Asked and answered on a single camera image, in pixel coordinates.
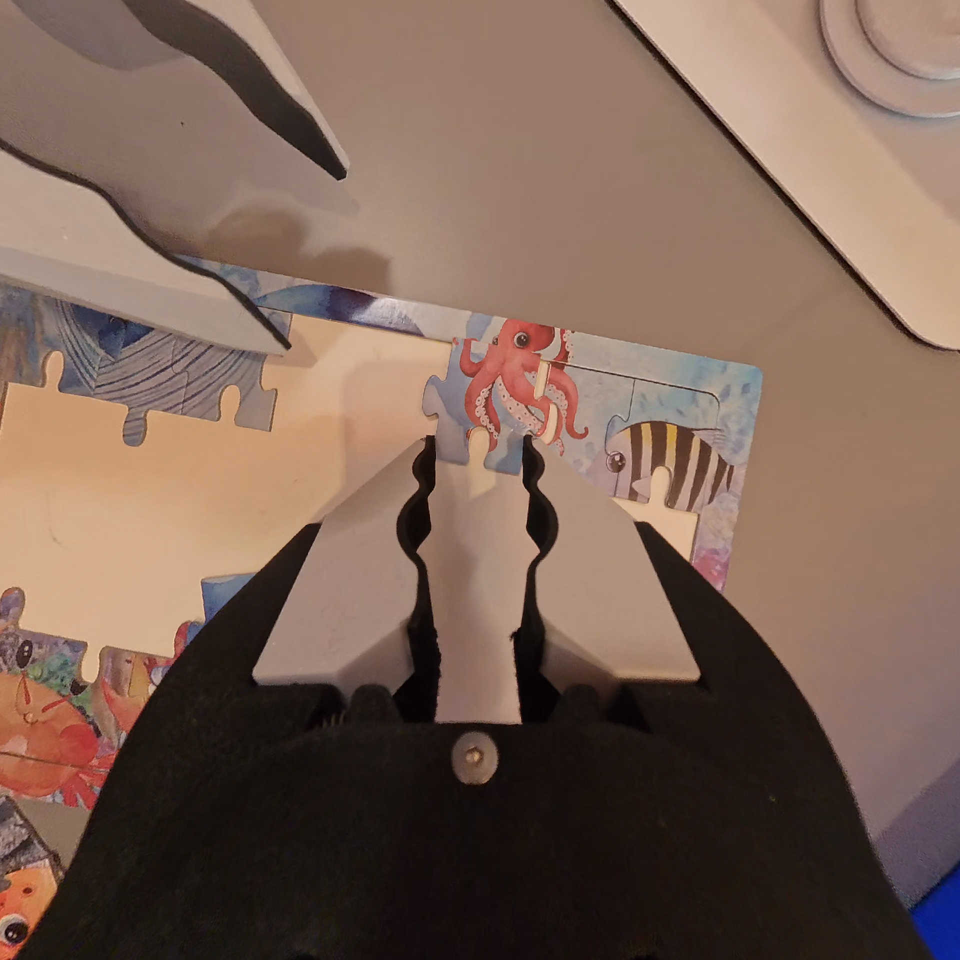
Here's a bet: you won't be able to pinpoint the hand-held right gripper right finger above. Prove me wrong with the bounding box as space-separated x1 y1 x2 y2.
512 434 701 723

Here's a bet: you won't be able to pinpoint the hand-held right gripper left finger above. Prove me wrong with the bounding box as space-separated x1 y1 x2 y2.
252 435 444 723

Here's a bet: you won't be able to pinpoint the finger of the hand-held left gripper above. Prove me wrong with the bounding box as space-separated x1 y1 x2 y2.
11 0 351 183
0 138 292 356

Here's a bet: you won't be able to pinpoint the dark blue whale eye piece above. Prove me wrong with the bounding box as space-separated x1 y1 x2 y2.
201 573 262 618

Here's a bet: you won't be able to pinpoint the striped fish puzzle piece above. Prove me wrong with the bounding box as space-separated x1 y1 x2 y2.
600 378 745 515

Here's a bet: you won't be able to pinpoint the sea print jigsaw puzzle board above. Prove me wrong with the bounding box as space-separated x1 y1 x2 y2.
0 255 765 813

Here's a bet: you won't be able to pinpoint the pale blue octopus arm piece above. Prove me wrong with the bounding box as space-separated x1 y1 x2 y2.
536 358 639 460

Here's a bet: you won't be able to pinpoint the red octopus head puzzle piece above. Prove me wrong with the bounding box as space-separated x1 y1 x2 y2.
422 336 552 475

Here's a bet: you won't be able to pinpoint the joined blue whale puzzle pieces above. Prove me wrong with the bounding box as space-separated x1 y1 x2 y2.
41 298 279 447

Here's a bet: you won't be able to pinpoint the joined orange crab puzzle pieces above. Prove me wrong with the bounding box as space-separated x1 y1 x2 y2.
0 588 200 811

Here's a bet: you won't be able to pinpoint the orange pufferfish puzzle piece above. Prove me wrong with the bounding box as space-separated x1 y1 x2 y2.
0 862 65 950

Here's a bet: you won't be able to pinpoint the blue plastic bin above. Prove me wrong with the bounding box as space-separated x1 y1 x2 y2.
907 862 960 960

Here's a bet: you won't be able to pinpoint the round clear disc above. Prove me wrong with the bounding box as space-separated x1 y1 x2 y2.
855 0 960 81

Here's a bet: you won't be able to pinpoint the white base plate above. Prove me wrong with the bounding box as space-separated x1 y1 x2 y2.
611 0 960 352

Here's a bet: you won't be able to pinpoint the grey metal bracket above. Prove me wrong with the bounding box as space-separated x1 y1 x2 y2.
819 0 960 119

